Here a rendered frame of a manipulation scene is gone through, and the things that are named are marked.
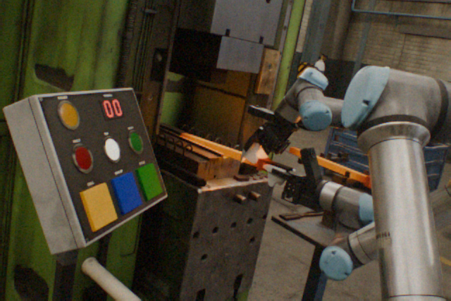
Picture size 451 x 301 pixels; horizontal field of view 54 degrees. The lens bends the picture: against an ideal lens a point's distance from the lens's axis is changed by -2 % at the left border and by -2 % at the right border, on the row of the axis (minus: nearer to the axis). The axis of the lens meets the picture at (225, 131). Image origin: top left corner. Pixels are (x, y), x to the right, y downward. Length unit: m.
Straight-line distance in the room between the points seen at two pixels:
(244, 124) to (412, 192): 1.08
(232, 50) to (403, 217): 0.83
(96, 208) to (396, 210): 0.52
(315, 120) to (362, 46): 9.58
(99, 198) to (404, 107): 0.56
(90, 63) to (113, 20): 0.13
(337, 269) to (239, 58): 0.68
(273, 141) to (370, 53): 9.32
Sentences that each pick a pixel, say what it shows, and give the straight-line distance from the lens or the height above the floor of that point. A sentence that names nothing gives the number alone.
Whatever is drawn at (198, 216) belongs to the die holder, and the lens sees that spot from 1.36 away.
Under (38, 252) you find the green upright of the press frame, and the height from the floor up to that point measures 0.51.
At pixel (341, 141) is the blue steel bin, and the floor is 0.47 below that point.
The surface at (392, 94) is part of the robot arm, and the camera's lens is 0.76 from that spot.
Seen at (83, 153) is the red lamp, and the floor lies 1.10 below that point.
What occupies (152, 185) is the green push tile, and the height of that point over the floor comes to 1.00.
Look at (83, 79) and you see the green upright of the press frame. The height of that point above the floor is 1.18.
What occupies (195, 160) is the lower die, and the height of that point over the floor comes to 0.98.
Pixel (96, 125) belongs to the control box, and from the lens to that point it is 0.94.
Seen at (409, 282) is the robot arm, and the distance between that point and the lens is 0.66.
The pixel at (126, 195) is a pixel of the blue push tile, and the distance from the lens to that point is 0.94.
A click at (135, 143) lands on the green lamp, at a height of 1.09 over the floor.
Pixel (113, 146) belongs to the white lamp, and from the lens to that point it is 0.95.
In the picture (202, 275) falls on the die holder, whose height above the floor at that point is 0.61.
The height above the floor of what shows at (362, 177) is 0.99.
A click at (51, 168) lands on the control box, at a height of 1.08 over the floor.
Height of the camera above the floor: 1.35
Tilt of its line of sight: 11 degrees down
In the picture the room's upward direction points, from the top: 11 degrees clockwise
